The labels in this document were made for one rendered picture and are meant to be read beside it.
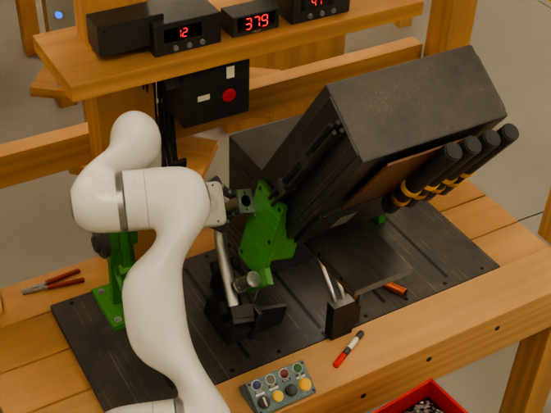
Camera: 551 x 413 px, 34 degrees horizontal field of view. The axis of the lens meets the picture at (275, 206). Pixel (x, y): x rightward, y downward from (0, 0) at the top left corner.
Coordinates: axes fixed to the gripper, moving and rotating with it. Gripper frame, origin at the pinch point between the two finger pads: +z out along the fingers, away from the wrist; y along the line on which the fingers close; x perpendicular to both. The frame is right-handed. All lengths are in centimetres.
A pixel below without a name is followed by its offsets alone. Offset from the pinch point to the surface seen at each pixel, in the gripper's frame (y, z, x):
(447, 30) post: 42, 72, -6
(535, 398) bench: -64, 100, 12
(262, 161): 9.9, 9.9, 2.0
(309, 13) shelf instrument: 40.1, 16.4, -17.1
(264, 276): -17.8, 2.4, -2.2
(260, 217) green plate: -4.4, 2.7, -4.1
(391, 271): -21.3, 24.9, -19.9
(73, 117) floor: 85, 62, 244
